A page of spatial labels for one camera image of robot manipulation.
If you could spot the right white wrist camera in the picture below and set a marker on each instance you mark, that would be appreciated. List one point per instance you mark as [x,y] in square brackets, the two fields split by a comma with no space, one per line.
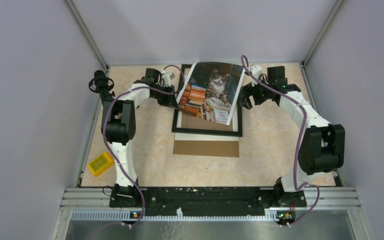
[255,71]

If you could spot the white slotted cable duct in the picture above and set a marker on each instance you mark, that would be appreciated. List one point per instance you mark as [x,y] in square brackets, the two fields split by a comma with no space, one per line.
[128,216]

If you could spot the yellow screw bit box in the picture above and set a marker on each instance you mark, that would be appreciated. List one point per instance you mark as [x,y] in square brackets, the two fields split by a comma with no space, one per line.
[100,164]

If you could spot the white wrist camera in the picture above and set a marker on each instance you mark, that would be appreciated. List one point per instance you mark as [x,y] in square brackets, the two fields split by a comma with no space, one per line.
[255,71]
[166,78]

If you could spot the black microphone orange tip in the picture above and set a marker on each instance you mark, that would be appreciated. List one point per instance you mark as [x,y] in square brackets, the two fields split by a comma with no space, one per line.
[102,85]

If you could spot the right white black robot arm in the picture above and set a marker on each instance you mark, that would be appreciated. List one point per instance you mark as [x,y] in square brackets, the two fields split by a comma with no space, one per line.
[320,145]

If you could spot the cat and books photo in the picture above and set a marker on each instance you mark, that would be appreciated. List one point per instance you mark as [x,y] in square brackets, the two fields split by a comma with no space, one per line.
[211,90]

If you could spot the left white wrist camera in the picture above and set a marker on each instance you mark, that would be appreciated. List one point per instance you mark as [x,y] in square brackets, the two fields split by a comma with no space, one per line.
[166,78]

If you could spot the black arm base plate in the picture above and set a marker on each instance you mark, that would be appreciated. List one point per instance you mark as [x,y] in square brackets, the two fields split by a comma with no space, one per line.
[265,197]

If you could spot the black picture frame brown backing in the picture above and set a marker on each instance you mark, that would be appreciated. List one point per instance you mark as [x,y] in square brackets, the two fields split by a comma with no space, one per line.
[209,100]

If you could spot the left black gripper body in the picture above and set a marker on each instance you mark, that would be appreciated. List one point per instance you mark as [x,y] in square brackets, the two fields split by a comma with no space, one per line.
[161,97]

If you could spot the aluminium front rail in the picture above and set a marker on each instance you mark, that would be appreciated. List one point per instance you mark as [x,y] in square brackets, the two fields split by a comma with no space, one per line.
[324,198]

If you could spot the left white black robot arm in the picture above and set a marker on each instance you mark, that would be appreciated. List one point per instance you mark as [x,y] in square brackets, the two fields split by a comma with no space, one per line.
[118,126]

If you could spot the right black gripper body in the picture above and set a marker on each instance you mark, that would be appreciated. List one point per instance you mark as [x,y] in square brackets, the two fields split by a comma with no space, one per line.
[260,93]

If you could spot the brown backing board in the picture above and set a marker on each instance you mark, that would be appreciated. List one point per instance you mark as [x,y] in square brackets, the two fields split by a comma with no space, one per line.
[228,149]

